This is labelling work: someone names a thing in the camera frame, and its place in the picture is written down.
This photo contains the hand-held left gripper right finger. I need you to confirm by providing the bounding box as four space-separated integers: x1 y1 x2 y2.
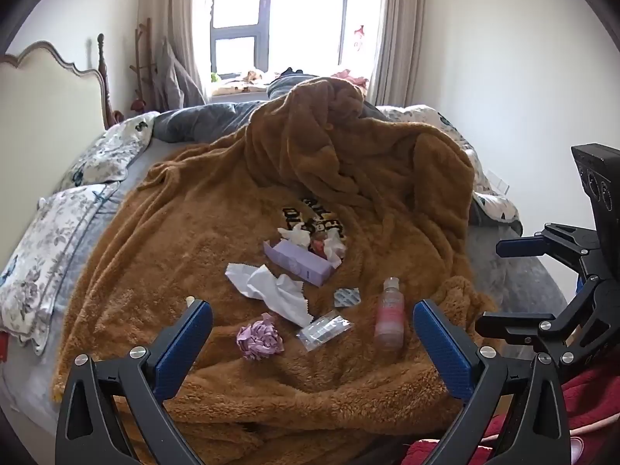
413 299 573 465

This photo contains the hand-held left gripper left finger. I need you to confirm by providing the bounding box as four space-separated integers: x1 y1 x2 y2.
55 300 214 465

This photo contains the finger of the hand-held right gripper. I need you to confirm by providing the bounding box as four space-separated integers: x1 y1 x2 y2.
495 223 604 280
475 275 620 370

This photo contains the pink plastic bottle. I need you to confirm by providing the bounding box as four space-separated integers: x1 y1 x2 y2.
373 276 406 350

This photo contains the purple paper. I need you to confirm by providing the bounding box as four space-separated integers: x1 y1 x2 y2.
236 313 286 362

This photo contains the white tissue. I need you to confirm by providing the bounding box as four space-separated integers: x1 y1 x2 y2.
225 263 316 329
277 223 311 249
322 231 348 268

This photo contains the clear plastic wrapper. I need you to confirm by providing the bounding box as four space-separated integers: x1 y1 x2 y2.
296 309 352 352

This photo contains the purple cardboard box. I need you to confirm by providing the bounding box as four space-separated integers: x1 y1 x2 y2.
263 239 335 288

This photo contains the person's red clothing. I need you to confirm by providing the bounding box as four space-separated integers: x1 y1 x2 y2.
402 358 620 465

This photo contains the brown fleece blanket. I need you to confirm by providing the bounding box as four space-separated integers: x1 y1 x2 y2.
52 76 501 465

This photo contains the floral pillow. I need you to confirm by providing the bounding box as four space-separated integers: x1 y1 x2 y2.
0 181 120 355
57 111 162 195

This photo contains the grey duvet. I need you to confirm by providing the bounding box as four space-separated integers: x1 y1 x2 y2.
152 76 388 145

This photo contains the beige curtain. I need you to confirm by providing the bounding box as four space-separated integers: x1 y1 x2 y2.
365 0 428 107
136 0 215 108

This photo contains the grey hanging cloth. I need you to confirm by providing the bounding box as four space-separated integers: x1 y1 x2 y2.
160 36 207 110

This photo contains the patterned cloth on windowsill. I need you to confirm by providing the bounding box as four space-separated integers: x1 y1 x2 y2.
210 70 273 98

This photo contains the cream upholstered bed headboard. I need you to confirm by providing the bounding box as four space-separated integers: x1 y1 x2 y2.
0 33 116 272

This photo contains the wooden coat rack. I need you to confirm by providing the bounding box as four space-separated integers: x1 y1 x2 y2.
128 18 159 113

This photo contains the dark framed window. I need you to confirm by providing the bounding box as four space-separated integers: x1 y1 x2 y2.
208 0 349 79

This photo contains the white wall socket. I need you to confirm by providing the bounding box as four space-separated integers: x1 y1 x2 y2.
487 169 512 195

